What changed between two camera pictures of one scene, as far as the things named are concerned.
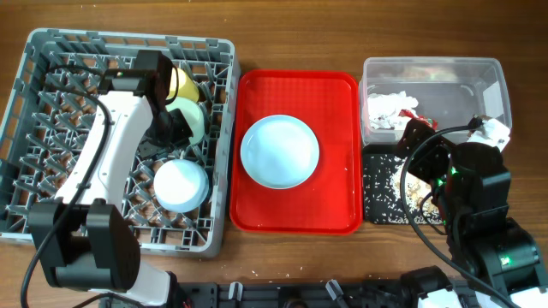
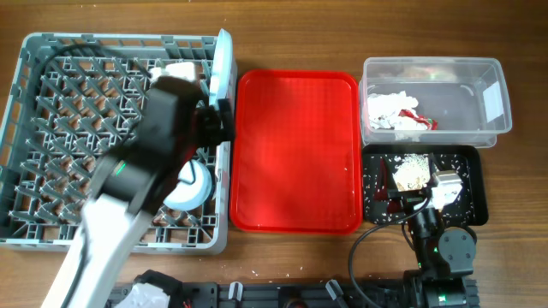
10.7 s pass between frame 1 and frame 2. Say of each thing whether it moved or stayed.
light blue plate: moved
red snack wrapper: stayed
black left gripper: moved
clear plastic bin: stayed
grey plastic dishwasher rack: stayed
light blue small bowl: stayed
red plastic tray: stayed
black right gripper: moved
